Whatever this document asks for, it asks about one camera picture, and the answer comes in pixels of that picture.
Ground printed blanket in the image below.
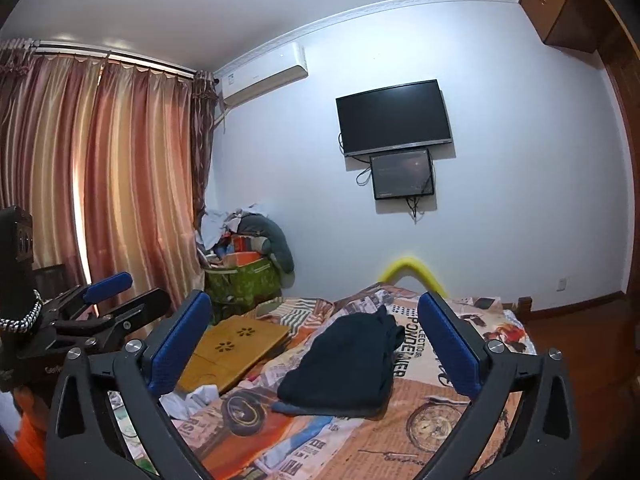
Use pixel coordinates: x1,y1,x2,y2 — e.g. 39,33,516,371
107,282,538,480

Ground black television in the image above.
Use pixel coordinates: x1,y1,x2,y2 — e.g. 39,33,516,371
335,79,454,157

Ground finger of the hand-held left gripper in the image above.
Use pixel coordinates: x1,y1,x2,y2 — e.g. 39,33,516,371
47,272,133,318
56,287,172,351

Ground dark navy pants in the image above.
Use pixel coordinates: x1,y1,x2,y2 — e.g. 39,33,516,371
276,305,406,418

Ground wooden lap desk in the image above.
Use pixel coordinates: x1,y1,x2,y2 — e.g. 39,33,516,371
177,316,291,395

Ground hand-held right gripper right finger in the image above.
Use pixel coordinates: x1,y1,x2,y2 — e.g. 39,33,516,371
416,290,583,480

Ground orange cloth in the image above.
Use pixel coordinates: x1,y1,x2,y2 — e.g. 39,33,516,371
12,390,51,476

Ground white crumpled cloth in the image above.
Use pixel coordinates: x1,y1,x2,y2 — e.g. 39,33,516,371
160,385,221,418

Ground pile of clothes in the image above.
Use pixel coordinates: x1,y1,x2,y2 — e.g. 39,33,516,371
195,203,273,261

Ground blue jeans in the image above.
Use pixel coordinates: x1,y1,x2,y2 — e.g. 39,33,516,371
272,400,381,420

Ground pink striped curtain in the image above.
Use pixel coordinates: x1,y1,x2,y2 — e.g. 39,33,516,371
0,37,221,321

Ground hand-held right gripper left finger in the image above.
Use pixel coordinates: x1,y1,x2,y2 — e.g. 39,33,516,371
46,290,215,480

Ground white air conditioner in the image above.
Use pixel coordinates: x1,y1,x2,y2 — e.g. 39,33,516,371
215,41,308,108

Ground black mesh chair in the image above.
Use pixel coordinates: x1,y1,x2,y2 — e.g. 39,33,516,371
32,265,68,301

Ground small black monitor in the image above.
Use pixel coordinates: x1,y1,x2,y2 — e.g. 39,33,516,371
370,148,435,201

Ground wooden wall cabinet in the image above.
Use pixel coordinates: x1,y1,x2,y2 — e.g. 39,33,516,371
520,0,618,53

